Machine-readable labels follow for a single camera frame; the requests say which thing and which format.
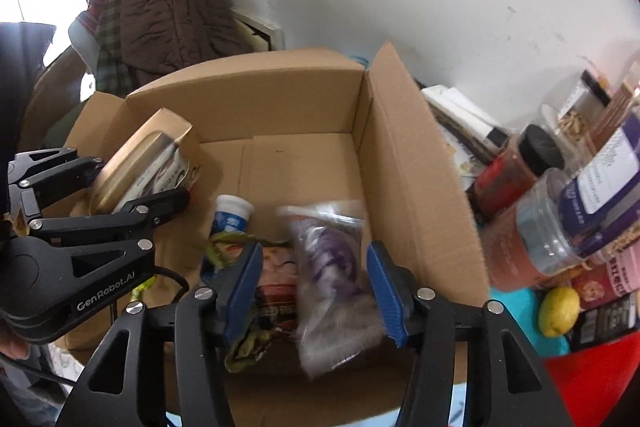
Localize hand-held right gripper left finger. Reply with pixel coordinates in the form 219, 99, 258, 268
54, 241, 264, 427

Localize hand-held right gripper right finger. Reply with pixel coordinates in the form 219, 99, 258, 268
366, 241, 576, 427

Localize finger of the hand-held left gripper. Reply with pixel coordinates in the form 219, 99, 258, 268
27, 187, 191, 243
9, 147, 108, 215

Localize green brown snack packet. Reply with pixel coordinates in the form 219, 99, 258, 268
200, 232, 301, 373

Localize silver purple snack packet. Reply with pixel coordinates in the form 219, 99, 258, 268
277, 201, 388, 380

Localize gold window snack box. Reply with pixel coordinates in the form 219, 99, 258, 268
90, 108, 206, 215

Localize brown cardboard box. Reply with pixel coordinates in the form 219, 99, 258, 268
60, 39, 493, 427

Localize person's left hand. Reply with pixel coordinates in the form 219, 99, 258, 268
0, 322, 32, 360

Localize blue and white tube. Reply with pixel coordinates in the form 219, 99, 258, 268
210, 194, 256, 240

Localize small yellow-green candy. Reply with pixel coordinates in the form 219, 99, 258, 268
131, 276, 157, 304

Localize green plaid cloth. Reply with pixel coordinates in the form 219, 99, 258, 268
92, 0, 131, 98

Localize teal table cover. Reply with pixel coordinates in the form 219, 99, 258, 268
487, 287, 571, 358

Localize large red spice jar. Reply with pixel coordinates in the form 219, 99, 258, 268
482, 167, 588, 293

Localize yellow-green fruit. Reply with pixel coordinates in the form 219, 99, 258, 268
537, 286, 581, 339

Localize small black cap spice bottle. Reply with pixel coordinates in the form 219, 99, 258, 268
472, 124, 566, 218

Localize brown quilted jacket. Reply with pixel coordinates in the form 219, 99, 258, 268
102, 0, 246, 75

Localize white papers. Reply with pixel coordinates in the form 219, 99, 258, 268
420, 84, 511, 178

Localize red plastic canister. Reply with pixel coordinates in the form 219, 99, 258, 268
542, 332, 640, 427

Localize clear jar blue label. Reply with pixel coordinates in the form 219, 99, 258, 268
557, 112, 640, 258

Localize clear jar of nuts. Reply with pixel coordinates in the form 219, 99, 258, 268
540, 102, 601, 158

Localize clear jar dark label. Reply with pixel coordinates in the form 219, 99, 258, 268
565, 69, 613, 118

